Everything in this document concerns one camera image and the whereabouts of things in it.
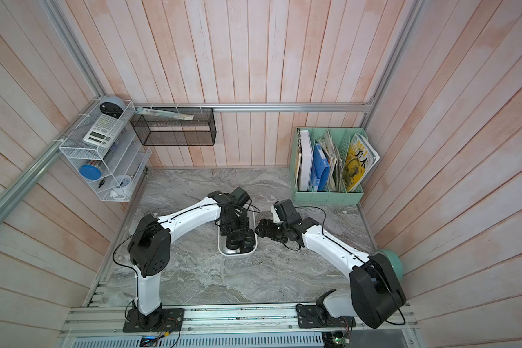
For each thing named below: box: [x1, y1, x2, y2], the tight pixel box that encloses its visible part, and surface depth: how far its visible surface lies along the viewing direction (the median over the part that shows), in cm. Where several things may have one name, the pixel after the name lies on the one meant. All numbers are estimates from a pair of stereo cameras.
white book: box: [298, 129, 314, 192], surface depth 97 cm
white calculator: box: [82, 113, 124, 149], surface depth 79 cm
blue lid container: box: [79, 164, 103, 180], surface depth 78 cm
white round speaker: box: [99, 95, 126, 119], surface depth 83 cm
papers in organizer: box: [317, 129, 343, 193], surface depth 97 cm
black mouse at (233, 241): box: [226, 234, 246, 251], surface depth 88 cm
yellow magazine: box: [342, 132, 381, 193], surface depth 100 cm
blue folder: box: [311, 142, 330, 193], surface depth 97 cm
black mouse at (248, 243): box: [239, 228, 256, 254], surface depth 90 cm
